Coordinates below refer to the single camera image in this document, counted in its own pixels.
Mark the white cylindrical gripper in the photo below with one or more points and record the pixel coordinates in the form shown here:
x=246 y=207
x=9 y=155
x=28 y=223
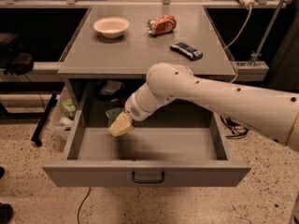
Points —
x=135 y=108

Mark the green and yellow sponge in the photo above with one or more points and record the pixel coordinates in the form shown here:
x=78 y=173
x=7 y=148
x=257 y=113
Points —
x=113 y=113

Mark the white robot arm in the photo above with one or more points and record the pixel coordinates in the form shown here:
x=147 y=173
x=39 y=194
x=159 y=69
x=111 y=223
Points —
x=274 y=114

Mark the grey open top drawer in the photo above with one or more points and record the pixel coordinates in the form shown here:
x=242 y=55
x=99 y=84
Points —
x=183 y=140

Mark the clear plastic bin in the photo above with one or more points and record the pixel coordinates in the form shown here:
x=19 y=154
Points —
x=62 y=117

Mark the black chair base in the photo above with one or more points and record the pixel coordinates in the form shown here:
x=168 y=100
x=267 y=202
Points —
x=41 y=116

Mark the grey cabinet desk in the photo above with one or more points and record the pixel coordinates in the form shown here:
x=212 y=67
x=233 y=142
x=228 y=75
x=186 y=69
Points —
x=131 y=55

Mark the white bowl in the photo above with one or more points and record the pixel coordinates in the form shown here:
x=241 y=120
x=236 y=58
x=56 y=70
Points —
x=111 y=27

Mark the crushed orange soda can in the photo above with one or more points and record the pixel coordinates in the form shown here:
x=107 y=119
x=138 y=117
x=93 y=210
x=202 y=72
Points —
x=161 y=25

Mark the dark office chair seat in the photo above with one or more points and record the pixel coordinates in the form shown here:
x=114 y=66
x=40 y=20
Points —
x=12 y=60

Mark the black drawer handle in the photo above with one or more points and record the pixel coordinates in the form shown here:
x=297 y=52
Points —
x=147 y=177

